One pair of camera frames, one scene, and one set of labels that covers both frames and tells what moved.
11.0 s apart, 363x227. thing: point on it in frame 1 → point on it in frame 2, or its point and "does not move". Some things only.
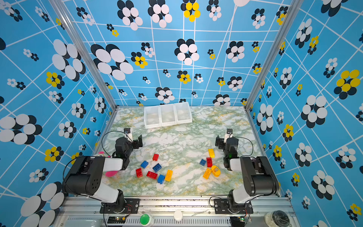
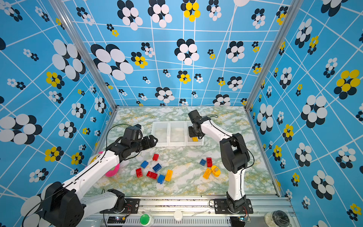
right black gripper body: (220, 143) → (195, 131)
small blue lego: (203, 162) does not move
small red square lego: (155, 157) does not move
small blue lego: (144, 164) does not move
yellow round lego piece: (215, 170) does not move
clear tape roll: (276, 218) does not move
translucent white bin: (151, 117) → (160, 130)
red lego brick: (209, 161) does not move
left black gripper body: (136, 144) → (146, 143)
